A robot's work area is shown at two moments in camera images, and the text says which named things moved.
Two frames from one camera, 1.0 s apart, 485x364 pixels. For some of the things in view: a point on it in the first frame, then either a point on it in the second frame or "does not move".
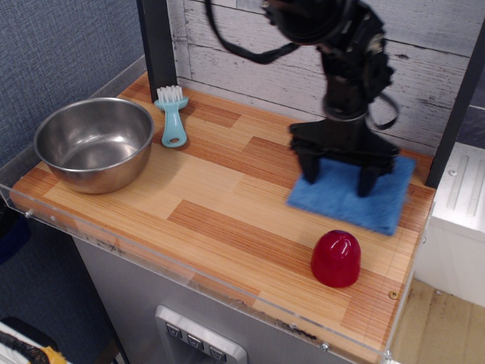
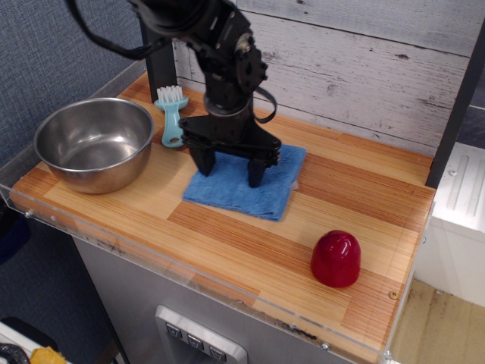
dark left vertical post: x=157 y=31 does not move
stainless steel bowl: x=96 y=145 does not move
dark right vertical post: x=458 y=118 does not move
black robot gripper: x=352 y=140 → x=231 y=127
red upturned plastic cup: x=336 y=259 does not move
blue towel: x=335 y=192 → x=228 y=185
